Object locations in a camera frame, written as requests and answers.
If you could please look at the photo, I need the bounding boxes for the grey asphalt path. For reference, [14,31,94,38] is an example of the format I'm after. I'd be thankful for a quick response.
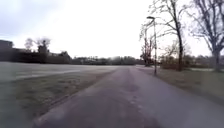
[31,64,224,128]

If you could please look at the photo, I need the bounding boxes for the street lamp post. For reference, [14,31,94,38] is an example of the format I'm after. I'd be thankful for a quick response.
[146,15,158,76]

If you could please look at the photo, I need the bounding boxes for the bushes with thin trees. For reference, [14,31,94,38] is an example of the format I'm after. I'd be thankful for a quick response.
[158,39,224,71]

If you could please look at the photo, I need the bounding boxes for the group of bare trees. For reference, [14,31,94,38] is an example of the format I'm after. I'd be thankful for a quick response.
[23,36,52,54]

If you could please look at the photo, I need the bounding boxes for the frosty grass field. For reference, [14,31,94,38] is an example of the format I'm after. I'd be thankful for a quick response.
[0,61,121,128]

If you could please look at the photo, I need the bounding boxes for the dark building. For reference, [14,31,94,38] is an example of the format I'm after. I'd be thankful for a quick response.
[0,39,15,63]

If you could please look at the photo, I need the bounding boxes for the small bare tree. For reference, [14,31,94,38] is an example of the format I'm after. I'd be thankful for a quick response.
[139,23,156,68]

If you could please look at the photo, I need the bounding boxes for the large bare tree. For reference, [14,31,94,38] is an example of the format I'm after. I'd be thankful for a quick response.
[188,0,224,73]
[148,0,195,72]

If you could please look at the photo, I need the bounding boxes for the distant line of trees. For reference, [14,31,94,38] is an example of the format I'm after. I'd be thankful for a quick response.
[13,49,146,66]

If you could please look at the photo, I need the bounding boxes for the grass verge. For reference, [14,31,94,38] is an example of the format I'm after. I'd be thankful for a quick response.
[134,64,224,108]

